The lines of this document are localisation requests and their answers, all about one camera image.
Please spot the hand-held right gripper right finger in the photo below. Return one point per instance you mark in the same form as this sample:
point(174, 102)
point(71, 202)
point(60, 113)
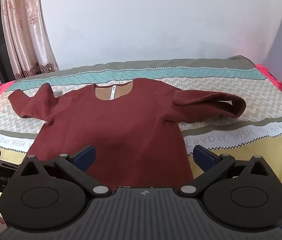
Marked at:
point(203, 157)

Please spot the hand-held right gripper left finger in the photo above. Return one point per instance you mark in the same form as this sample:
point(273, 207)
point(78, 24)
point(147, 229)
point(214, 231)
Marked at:
point(87, 156)

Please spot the printed patterned blanket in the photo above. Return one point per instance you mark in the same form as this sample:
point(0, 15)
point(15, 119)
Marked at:
point(218, 80)

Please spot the dark red sweater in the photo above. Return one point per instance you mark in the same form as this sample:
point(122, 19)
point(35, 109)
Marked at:
point(131, 120)

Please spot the pink patterned curtain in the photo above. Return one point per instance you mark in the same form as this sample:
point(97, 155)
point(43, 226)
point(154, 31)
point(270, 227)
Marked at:
point(28, 30)

